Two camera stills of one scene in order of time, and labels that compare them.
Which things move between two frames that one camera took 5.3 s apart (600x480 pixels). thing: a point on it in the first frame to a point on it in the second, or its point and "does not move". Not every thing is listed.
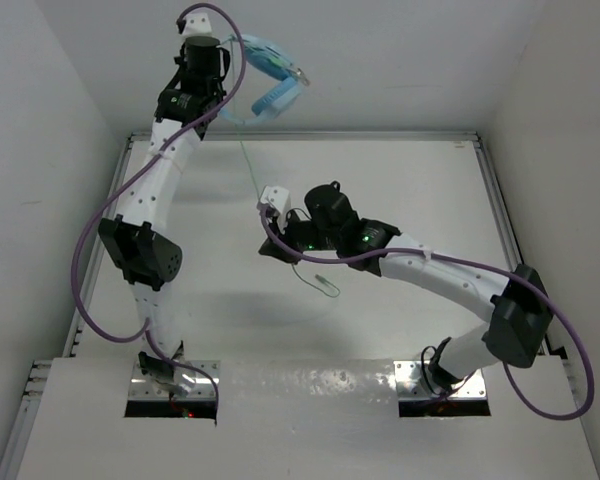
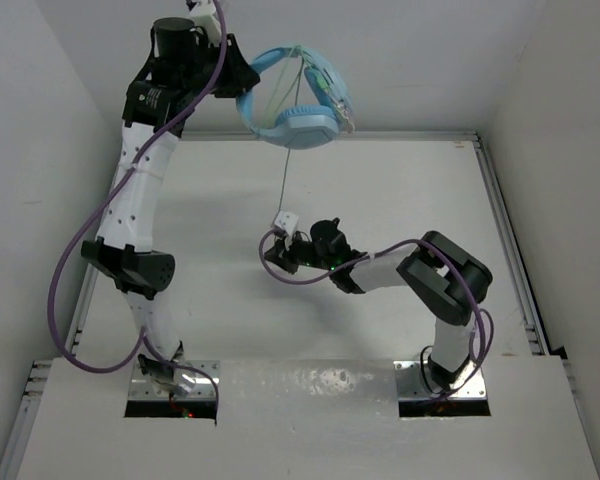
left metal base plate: x=143 y=387 does not move
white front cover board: x=299 y=420 does not move
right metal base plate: x=411 y=385 does not move
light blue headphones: x=271 y=59 to x=304 y=126
